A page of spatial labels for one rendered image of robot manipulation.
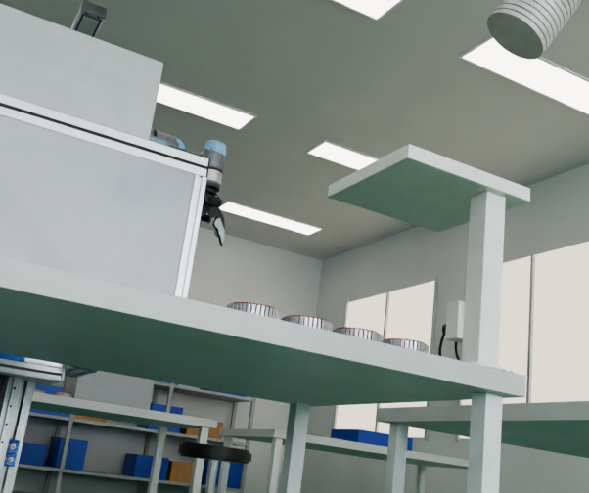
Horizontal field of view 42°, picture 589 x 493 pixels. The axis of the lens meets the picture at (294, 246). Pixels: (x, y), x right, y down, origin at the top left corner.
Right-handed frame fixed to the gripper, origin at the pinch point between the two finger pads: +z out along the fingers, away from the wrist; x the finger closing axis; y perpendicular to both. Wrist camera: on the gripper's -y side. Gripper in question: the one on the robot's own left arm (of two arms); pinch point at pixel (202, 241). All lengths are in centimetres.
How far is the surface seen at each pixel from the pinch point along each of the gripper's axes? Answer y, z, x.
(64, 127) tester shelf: -75, 7, 57
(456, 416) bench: -27, 44, -85
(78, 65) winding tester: -73, -9, 57
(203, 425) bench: 228, 45, -94
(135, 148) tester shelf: -74, 6, 42
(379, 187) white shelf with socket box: -75, -2, -19
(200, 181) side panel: -73, 9, 26
